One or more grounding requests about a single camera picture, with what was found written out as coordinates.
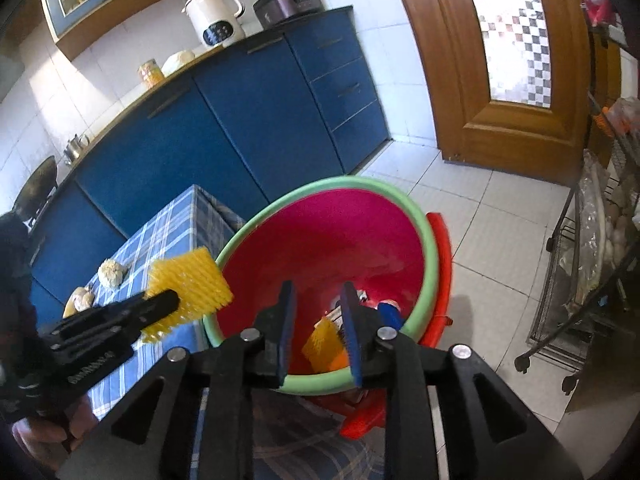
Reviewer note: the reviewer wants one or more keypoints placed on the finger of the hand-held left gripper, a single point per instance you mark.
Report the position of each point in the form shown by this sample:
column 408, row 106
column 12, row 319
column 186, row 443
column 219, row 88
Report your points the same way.
column 110, row 332

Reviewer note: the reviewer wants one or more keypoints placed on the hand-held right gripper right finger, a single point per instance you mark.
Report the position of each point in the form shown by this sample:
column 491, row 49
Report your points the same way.
column 352, row 342

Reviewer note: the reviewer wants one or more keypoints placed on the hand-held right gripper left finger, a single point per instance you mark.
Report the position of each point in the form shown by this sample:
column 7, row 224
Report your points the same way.
column 286, row 332

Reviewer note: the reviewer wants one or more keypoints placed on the yellow foam net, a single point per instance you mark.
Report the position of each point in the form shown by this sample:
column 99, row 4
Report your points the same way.
column 195, row 280
column 322, row 342

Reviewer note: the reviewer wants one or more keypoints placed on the red bucket with green rim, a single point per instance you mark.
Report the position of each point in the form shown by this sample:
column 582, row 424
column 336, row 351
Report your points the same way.
column 340, row 230

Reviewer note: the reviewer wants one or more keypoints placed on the person's left hand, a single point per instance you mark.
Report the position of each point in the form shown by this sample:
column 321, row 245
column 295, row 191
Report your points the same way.
column 75, row 422

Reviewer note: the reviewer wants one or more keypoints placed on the beige crumpled ball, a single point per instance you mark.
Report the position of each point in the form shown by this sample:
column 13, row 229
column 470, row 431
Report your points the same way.
column 80, row 301

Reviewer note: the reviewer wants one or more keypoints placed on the white mesh ball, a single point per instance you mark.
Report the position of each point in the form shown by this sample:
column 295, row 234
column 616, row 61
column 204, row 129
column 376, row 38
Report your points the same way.
column 111, row 273

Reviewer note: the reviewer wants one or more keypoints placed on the blue plaid tablecloth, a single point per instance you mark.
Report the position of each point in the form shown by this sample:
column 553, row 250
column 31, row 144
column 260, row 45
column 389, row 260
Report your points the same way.
column 165, row 230

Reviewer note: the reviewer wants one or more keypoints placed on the dark wok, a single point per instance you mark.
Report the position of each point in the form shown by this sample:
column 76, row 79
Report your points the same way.
column 35, row 185

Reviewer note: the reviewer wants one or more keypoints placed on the metal teapot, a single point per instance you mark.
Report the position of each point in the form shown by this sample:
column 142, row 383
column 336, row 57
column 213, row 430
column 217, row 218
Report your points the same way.
column 75, row 149

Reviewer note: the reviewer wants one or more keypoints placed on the blue kitchen cabinet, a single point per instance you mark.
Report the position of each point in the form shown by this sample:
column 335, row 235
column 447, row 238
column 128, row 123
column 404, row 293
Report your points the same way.
column 225, row 125

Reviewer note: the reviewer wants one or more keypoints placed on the yellow tin can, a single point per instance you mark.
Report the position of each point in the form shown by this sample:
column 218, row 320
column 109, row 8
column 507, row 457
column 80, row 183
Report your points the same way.
column 151, row 72

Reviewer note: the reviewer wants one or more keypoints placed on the clear plastic bag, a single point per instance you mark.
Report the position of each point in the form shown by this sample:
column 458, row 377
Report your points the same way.
column 590, row 220

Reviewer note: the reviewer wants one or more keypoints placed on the white bowl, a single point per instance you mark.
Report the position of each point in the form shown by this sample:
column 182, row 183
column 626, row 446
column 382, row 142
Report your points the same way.
column 177, row 62

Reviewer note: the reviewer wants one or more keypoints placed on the wooden door with glass panel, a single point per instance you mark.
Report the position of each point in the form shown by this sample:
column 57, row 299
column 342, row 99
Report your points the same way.
column 450, row 60

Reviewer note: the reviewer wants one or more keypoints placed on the white electric kettle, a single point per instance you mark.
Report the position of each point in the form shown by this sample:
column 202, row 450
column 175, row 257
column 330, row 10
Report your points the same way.
column 215, row 17

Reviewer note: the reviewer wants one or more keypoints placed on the dark rice cooker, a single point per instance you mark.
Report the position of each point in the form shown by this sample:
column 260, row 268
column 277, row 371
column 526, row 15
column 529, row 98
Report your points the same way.
column 287, row 5

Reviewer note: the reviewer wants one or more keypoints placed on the red floral cloth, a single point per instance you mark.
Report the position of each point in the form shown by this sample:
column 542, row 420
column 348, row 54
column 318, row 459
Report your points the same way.
column 597, row 2

